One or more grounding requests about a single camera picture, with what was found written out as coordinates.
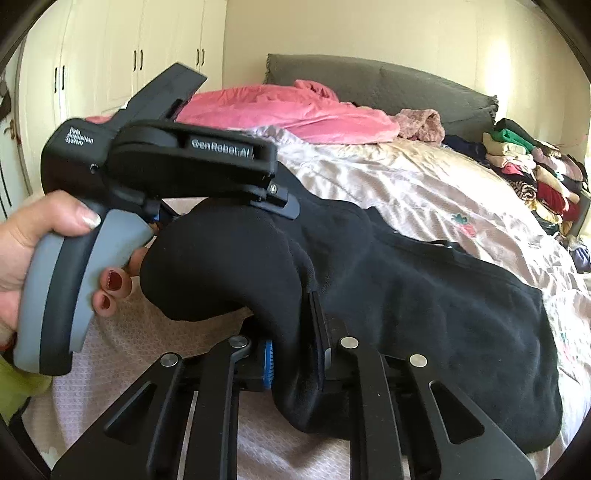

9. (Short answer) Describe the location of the purple cloth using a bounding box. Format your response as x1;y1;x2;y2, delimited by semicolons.
568;235;591;274

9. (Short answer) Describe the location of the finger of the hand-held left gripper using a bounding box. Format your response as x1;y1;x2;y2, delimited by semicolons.
147;199;185;232
249;181;302;220

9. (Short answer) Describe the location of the pink quilt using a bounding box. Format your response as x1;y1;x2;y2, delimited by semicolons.
88;79;400;144

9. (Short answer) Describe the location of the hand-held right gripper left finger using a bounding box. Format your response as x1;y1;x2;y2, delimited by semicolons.
51;337;277;480

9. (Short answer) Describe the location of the pile of folded clothes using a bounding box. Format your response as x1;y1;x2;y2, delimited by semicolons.
482;117;591;236

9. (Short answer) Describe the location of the printed pink blanket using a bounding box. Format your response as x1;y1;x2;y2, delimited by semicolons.
23;127;591;480

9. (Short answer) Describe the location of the grey padded headboard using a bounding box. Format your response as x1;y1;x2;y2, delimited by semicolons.
264;53;499;139

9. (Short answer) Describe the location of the black sweater with orange patches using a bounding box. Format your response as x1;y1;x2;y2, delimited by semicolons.
139;194;565;455

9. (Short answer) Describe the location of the dark navy cloth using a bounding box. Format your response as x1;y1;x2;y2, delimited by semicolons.
441;134;490;167

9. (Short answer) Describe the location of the cream wardrobe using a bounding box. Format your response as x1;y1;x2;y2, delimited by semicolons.
18;0;227;199

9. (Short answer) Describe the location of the fluffy pink garment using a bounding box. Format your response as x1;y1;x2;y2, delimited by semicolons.
397;109;446;141

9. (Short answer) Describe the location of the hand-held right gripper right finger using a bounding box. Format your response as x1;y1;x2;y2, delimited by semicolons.
308;295;536;480

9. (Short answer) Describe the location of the yellow-green garment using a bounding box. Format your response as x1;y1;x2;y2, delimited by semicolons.
0;354;52;418

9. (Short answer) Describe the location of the person's left hand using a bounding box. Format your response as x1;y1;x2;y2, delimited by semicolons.
0;190;149;343

